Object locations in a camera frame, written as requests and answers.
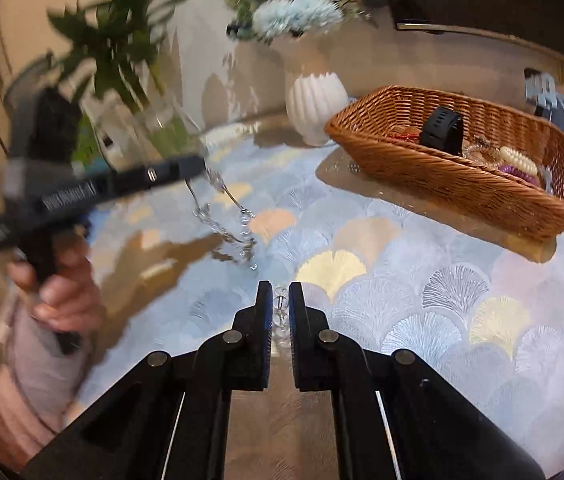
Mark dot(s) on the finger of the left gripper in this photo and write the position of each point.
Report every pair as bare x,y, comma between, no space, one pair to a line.
144,177

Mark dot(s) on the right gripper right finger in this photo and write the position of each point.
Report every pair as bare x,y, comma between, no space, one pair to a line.
394,416

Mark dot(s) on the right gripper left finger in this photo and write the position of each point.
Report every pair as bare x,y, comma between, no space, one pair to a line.
168,417

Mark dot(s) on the black smart watch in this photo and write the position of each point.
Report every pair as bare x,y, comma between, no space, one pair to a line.
443,131

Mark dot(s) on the pink sleeved left forearm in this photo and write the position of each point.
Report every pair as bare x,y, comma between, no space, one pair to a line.
38,384

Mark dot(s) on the person's left hand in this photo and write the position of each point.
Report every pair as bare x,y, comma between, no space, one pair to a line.
69,301

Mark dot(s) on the glass vase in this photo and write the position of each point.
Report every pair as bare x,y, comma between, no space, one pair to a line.
163,130

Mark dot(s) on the white round mirror lamp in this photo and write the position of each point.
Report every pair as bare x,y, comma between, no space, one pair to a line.
32,85

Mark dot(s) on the green bamboo plant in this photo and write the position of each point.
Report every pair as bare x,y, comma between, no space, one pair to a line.
120,41

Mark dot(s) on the white ribbed ceramic vase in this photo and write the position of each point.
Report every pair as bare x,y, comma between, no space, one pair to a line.
313,92

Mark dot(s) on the brown wicker basket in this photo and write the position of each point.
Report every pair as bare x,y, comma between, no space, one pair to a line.
365,130

